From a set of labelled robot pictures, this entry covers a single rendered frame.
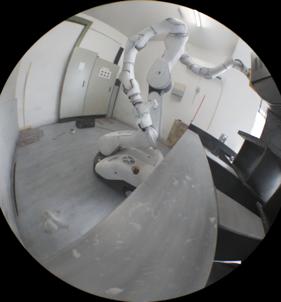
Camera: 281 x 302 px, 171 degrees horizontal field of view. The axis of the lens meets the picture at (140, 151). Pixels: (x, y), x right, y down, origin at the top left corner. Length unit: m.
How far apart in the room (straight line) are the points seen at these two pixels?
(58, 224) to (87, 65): 2.56
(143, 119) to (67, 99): 2.03
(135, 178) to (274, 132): 0.86
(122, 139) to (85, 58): 2.13
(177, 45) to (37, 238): 1.65
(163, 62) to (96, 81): 2.06
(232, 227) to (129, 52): 0.75
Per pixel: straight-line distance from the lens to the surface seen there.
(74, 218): 0.81
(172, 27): 0.73
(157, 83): 0.64
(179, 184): 0.16
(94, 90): 2.56
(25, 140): 1.83
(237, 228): 0.23
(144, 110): 0.48
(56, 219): 0.82
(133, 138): 0.67
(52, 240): 0.85
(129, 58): 0.61
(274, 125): 0.65
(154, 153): 0.93
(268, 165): 0.59
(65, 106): 2.32
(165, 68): 0.68
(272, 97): 0.57
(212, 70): 0.92
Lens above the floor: 0.75
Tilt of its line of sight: 28 degrees down
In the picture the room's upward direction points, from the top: 20 degrees clockwise
